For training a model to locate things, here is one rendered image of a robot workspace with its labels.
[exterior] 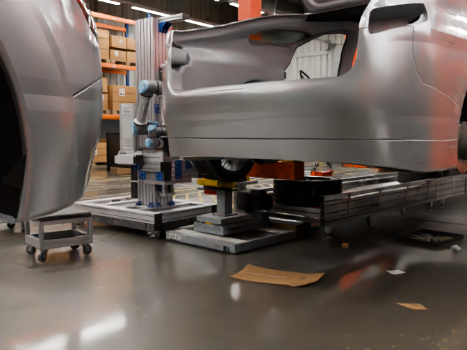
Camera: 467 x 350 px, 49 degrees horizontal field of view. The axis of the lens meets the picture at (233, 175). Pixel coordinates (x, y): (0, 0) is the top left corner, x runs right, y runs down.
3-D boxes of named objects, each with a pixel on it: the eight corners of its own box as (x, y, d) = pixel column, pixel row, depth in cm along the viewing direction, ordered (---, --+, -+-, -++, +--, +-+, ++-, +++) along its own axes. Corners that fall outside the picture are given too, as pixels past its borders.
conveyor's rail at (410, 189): (324, 221, 452) (324, 196, 450) (319, 220, 456) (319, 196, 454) (436, 196, 632) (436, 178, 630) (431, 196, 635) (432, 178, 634)
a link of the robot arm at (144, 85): (147, 137, 471) (160, 84, 442) (132, 137, 463) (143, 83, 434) (143, 130, 479) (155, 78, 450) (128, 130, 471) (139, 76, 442)
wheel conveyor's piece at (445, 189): (436, 210, 634) (436, 178, 631) (372, 203, 692) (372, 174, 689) (464, 202, 706) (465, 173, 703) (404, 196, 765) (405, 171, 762)
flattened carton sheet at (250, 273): (313, 289, 310) (313, 284, 310) (229, 279, 333) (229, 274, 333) (325, 276, 337) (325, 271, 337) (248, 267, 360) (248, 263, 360)
